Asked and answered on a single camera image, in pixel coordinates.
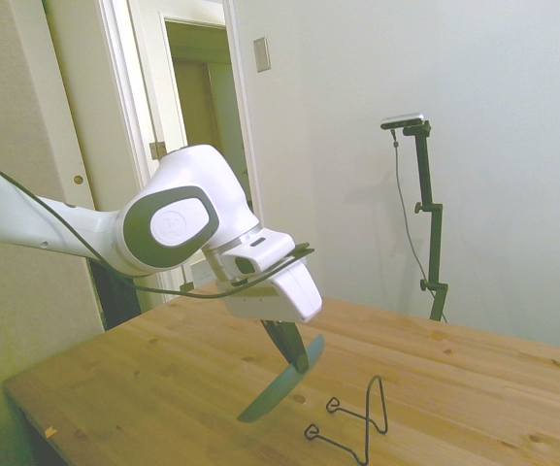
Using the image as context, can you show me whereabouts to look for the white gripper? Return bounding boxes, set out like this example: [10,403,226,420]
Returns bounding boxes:
[214,260,324,374]

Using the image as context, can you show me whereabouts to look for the blue round plastic plate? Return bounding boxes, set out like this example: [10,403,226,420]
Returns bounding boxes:
[237,334,326,424]

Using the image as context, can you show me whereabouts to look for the white open door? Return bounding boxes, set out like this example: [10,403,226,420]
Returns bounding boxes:
[41,0,146,213]

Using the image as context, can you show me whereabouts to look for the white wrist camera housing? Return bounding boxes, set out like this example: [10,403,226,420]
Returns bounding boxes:
[220,231,296,283]

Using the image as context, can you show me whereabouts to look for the black wire plate stand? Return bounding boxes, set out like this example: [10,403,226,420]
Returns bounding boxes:
[304,375,389,466]

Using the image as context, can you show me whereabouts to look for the dark green camera stand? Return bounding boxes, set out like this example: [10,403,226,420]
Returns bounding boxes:
[401,120,450,322]

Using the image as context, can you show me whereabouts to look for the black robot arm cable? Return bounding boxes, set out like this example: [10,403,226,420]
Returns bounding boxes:
[0,165,316,300]

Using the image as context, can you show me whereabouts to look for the grey exterior camera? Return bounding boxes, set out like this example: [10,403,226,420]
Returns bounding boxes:
[379,112,428,132]

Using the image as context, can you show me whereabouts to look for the white door frame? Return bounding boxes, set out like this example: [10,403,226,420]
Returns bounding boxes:
[95,0,265,312]

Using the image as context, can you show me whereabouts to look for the white wall switch plate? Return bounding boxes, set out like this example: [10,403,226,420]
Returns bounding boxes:
[252,36,272,75]

